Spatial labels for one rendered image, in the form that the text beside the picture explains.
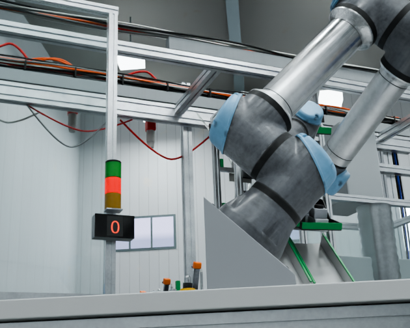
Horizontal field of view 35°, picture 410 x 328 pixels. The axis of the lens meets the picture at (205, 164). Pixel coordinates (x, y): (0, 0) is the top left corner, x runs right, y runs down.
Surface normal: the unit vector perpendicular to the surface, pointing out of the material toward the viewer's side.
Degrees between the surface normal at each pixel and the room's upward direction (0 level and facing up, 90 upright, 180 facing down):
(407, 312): 90
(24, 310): 90
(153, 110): 90
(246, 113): 78
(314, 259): 45
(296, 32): 180
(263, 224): 90
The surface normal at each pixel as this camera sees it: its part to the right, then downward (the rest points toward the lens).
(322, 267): 0.13, -0.91
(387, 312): -0.09, -0.33
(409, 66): -0.13, 0.50
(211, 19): 0.04, 0.94
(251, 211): 0.00, -0.58
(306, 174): 0.11, -0.10
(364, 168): 0.38, -0.33
